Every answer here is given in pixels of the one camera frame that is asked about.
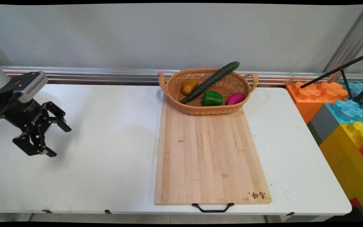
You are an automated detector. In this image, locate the bamboo cutting board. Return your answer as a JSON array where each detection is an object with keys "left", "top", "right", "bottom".
[{"left": 154, "top": 95, "right": 272, "bottom": 206}]

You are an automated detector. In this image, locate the yellow giant toy brick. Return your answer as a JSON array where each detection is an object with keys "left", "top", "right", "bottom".
[{"left": 319, "top": 121, "right": 363, "bottom": 222}]

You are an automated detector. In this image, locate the grey giant toy brick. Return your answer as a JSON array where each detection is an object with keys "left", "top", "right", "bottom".
[{"left": 307, "top": 103, "right": 340, "bottom": 146}]

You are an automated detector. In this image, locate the green bell pepper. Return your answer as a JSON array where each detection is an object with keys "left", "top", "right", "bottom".
[{"left": 201, "top": 90, "right": 223, "bottom": 107}]

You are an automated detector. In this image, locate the aluminium rail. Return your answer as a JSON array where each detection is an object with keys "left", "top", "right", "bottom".
[{"left": 0, "top": 65, "right": 363, "bottom": 86}]

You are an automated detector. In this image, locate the orange giant toy brick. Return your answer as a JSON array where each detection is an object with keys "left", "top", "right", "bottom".
[{"left": 286, "top": 81, "right": 349, "bottom": 124}]

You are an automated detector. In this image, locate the black tripod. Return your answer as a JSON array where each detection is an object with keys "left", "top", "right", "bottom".
[{"left": 300, "top": 50, "right": 363, "bottom": 106}]

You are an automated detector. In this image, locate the brown potato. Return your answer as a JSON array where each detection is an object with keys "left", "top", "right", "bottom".
[{"left": 181, "top": 79, "right": 199, "bottom": 96}]

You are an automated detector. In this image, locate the magenta eggplant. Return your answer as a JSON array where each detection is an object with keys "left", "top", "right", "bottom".
[{"left": 226, "top": 92, "right": 245, "bottom": 106}]

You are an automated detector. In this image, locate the blue giant toy brick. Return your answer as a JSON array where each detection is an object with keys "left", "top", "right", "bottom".
[{"left": 325, "top": 82, "right": 363, "bottom": 124}]

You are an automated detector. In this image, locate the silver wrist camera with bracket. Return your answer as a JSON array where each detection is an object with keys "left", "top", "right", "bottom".
[{"left": 0, "top": 71, "right": 49, "bottom": 103}]

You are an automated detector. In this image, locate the aluminium frame post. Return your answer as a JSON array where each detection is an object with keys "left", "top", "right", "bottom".
[{"left": 323, "top": 4, "right": 363, "bottom": 83}]

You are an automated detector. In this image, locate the black cutting board handle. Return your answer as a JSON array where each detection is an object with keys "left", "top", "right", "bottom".
[{"left": 192, "top": 203, "right": 234, "bottom": 213}]

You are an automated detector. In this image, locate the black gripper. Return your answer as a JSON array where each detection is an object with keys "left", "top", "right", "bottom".
[{"left": 0, "top": 92, "right": 72, "bottom": 158}]

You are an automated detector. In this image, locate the long green cucumber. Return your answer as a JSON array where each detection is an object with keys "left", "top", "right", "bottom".
[{"left": 180, "top": 61, "right": 241, "bottom": 105}]

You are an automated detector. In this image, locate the woven wicker basket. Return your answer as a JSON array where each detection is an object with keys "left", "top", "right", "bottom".
[{"left": 158, "top": 68, "right": 259, "bottom": 115}]

